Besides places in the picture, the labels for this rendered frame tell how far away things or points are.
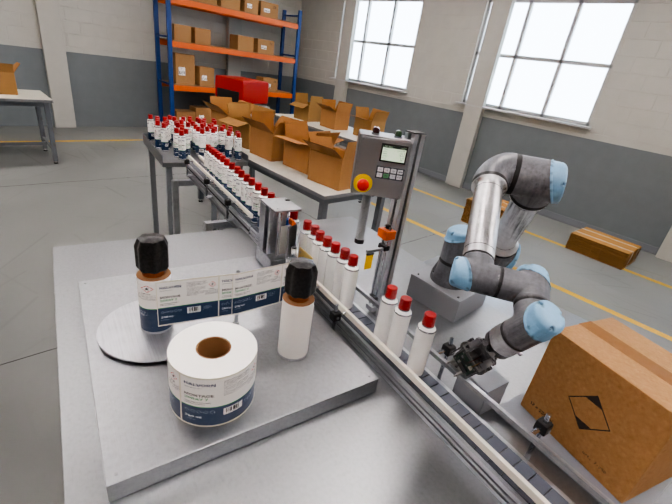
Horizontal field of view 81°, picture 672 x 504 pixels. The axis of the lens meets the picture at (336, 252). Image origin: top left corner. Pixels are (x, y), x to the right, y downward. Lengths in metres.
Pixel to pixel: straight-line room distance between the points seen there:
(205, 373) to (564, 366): 0.88
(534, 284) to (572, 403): 0.36
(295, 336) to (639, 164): 5.78
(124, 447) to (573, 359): 1.05
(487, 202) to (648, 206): 5.44
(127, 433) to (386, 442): 0.60
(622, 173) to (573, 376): 5.45
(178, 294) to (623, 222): 6.03
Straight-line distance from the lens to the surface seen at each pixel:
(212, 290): 1.20
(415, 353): 1.16
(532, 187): 1.23
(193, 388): 0.94
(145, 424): 1.04
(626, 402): 1.13
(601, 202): 6.58
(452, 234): 1.54
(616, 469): 1.21
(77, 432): 1.14
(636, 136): 6.47
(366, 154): 1.25
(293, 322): 1.08
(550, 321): 0.90
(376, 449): 1.07
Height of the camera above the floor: 1.66
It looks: 25 degrees down
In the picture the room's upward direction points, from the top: 9 degrees clockwise
